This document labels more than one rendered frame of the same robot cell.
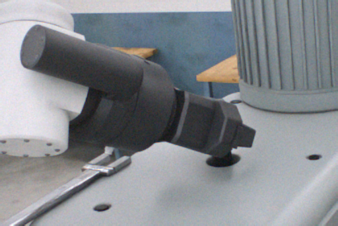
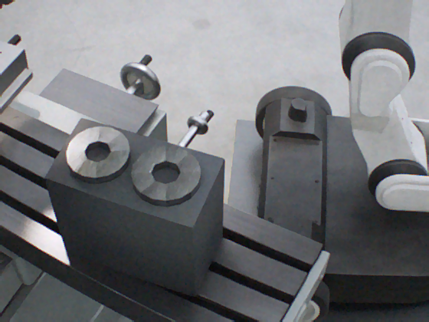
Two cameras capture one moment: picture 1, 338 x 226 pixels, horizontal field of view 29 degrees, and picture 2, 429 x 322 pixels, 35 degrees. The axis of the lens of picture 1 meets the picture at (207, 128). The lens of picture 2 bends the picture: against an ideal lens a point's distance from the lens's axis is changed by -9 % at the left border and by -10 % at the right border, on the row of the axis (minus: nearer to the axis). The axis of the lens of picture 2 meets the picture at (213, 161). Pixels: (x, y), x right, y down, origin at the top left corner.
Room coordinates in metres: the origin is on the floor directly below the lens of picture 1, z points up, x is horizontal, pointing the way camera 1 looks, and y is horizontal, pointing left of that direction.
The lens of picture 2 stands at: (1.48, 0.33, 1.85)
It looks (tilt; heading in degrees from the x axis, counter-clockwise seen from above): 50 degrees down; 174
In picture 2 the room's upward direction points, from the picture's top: 1 degrees clockwise
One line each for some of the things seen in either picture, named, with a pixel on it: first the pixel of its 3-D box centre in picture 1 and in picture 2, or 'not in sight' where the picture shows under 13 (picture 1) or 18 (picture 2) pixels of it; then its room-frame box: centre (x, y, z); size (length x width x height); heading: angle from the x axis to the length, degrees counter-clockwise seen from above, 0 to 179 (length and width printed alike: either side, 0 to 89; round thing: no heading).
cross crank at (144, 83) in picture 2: not in sight; (132, 90); (0.24, 0.26, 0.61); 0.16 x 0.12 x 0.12; 146
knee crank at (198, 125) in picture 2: not in sight; (189, 136); (0.29, 0.40, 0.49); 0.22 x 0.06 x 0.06; 146
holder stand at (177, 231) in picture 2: not in sight; (136, 206); (0.87, 0.29, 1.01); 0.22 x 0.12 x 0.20; 64
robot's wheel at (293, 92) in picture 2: not in sight; (294, 119); (0.26, 0.66, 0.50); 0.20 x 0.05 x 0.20; 79
